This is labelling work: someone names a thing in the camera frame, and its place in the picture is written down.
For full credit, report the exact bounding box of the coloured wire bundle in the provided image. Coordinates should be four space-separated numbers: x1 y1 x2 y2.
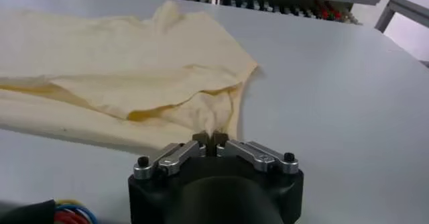
53 198 99 224

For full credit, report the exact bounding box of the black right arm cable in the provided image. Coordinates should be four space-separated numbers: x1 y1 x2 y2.
0 199 57 224

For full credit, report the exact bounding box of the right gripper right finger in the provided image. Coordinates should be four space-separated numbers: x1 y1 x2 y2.
212 131 300 174

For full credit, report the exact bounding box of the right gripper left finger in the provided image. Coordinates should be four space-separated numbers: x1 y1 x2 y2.
133 130 212 180

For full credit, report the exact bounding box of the pale yellow t-shirt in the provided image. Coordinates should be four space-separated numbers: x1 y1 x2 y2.
0 0 259 152

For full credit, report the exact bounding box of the white table with grey legs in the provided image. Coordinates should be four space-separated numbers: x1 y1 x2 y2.
374 0 429 34

